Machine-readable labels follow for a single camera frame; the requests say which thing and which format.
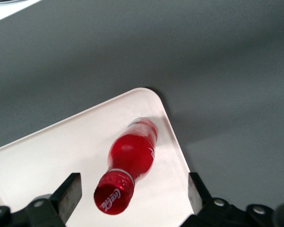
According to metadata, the red coke bottle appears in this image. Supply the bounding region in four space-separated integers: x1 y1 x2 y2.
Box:
93 117 160 216

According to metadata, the cream plastic tray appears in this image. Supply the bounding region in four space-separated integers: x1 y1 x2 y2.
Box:
0 87 197 227

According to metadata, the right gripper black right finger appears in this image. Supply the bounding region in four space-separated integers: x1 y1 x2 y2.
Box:
187 172 219 216

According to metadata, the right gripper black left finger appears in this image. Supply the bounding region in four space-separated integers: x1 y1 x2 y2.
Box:
49 172 83 227

